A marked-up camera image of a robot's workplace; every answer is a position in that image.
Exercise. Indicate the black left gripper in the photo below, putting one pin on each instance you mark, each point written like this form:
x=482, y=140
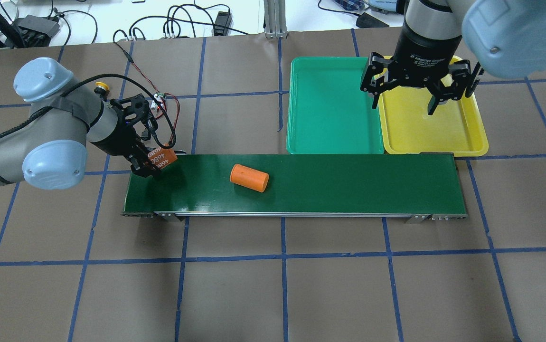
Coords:
x=120, y=141

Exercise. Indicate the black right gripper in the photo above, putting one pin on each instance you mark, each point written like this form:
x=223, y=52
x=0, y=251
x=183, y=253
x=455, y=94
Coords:
x=426, y=53

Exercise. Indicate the yellow push button switch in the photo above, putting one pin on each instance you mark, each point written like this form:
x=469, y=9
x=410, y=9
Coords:
x=102, y=90

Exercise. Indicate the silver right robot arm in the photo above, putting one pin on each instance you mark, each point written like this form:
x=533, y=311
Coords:
x=507, y=37

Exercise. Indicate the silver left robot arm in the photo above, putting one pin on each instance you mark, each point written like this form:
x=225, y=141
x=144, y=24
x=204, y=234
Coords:
x=48, y=150

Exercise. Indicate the small motor controller board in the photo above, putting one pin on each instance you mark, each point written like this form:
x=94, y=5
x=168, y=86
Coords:
x=158, y=102

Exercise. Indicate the green plastic tray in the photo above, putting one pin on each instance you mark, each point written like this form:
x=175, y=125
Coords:
x=327, y=112

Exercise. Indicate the green conveyor belt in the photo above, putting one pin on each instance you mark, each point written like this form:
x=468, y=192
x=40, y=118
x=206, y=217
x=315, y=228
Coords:
x=414, y=186

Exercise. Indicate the plain orange cylinder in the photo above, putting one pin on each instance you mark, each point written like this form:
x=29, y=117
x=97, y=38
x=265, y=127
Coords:
x=249, y=178

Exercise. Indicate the aluminium frame post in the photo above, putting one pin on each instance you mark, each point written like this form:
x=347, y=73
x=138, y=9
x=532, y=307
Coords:
x=275, y=19

